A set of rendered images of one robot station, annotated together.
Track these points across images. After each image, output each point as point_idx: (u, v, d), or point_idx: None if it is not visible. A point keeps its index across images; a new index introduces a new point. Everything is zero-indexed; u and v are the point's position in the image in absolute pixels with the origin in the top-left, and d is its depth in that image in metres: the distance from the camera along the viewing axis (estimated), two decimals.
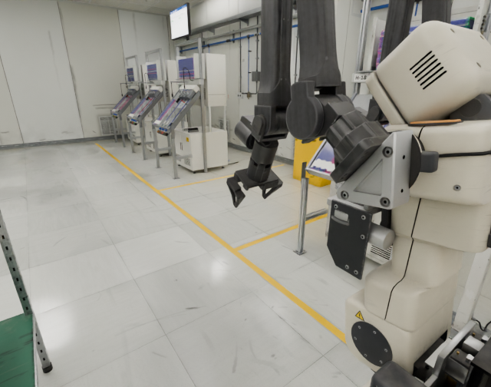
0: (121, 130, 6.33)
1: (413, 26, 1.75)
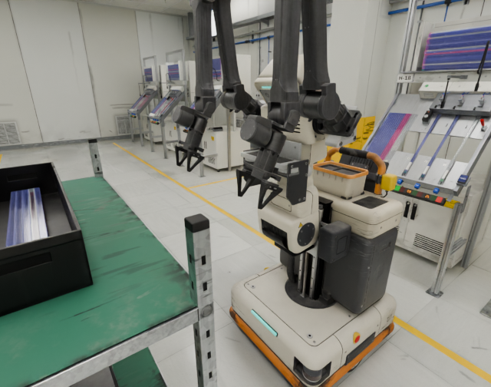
0: (140, 130, 6.41)
1: (463, 29, 1.84)
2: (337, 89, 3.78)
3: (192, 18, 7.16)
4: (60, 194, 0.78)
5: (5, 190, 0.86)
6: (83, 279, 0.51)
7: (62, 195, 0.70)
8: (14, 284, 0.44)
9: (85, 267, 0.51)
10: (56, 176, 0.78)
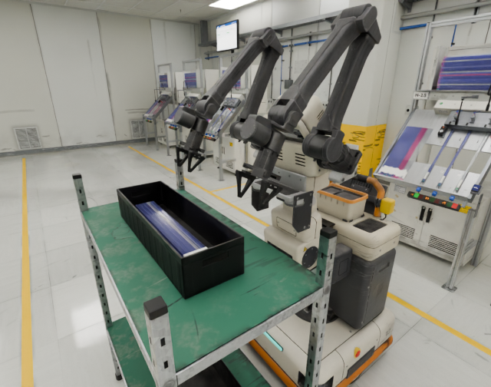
0: (155, 134, 6.66)
1: (475, 54, 2.09)
2: (350, 98, 4.02)
3: (204, 25, 7.41)
4: (180, 207, 1.03)
5: (130, 203, 1.10)
6: (240, 269, 0.75)
7: (192, 209, 0.95)
8: (209, 272, 0.69)
9: (240, 261, 0.76)
10: (177, 194, 1.03)
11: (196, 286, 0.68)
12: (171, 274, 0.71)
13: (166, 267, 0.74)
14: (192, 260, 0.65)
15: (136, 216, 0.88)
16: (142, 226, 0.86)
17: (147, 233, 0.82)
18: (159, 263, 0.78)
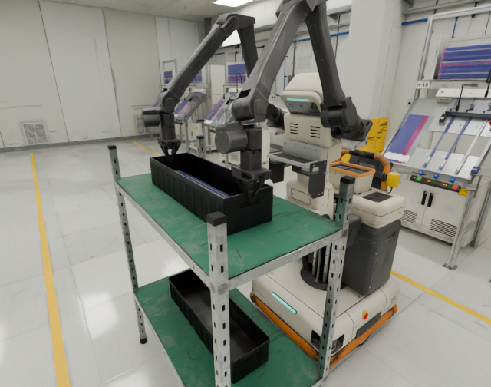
0: (160, 130, 6.77)
1: (475, 44, 2.20)
2: (354, 92, 4.13)
3: (208, 23, 7.52)
4: (208, 173, 1.14)
5: None
6: (268, 216, 0.86)
7: (220, 172, 1.06)
8: (244, 214, 0.80)
9: (268, 210, 0.87)
10: (205, 161, 1.14)
11: (233, 226, 0.79)
12: None
13: (205, 213, 0.85)
14: (232, 202, 0.76)
15: (173, 176, 0.99)
16: (179, 184, 0.97)
17: (185, 188, 0.93)
18: (197, 213, 0.89)
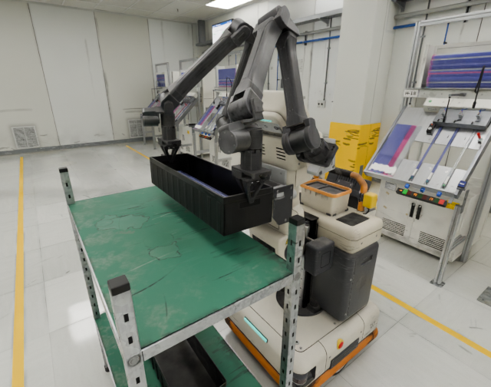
0: (153, 133, 6.69)
1: (462, 53, 2.11)
2: (345, 97, 4.05)
3: (202, 24, 7.43)
4: (207, 173, 1.14)
5: None
6: (268, 217, 0.86)
7: (220, 173, 1.06)
8: (244, 214, 0.80)
9: (268, 210, 0.87)
10: (205, 162, 1.14)
11: (233, 226, 0.79)
12: (210, 217, 0.82)
13: (205, 213, 0.84)
14: (232, 201, 0.76)
15: (173, 175, 0.99)
16: (179, 183, 0.97)
17: (185, 187, 0.93)
18: (196, 212, 0.89)
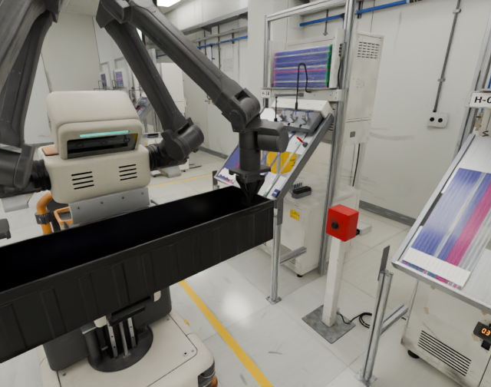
0: None
1: (295, 50, 1.94)
2: (256, 97, 3.88)
3: None
4: (98, 243, 0.64)
5: None
6: None
7: (140, 219, 0.68)
8: None
9: (232, 210, 0.87)
10: (85, 228, 0.61)
11: None
12: (253, 237, 0.72)
13: (243, 240, 0.69)
14: (266, 202, 0.76)
15: (153, 250, 0.54)
16: (173, 252, 0.57)
17: (195, 244, 0.60)
18: (225, 255, 0.67)
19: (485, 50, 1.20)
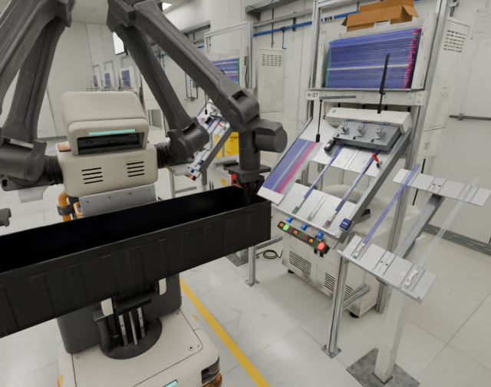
0: None
1: (221, 59, 2.66)
2: None
3: None
4: (98, 236, 0.67)
5: None
6: None
7: (139, 215, 0.71)
8: None
9: (234, 209, 0.87)
10: (85, 220, 0.64)
11: None
12: (248, 237, 0.71)
13: (238, 239, 0.70)
14: None
15: (142, 244, 0.56)
16: (163, 247, 0.59)
17: (186, 240, 0.61)
18: (219, 253, 0.67)
19: (311, 64, 1.91)
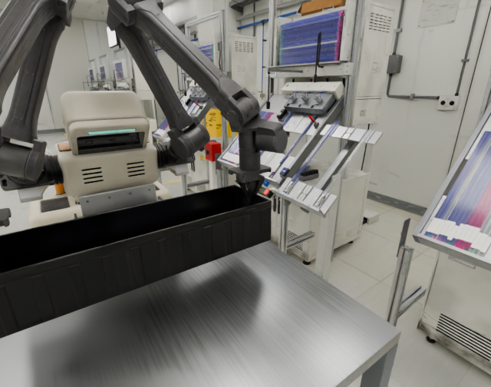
0: None
1: (199, 46, 2.95)
2: None
3: None
4: (98, 236, 0.67)
5: None
6: None
7: (139, 215, 0.71)
8: None
9: (234, 209, 0.87)
10: (85, 220, 0.64)
11: None
12: (248, 237, 0.71)
13: (238, 239, 0.70)
14: None
15: (142, 244, 0.56)
16: (163, 247, 0.59)
17: (186, 240, 0.61)
18: (219, 253, 0.67)
19: (269, 45, 2.21)
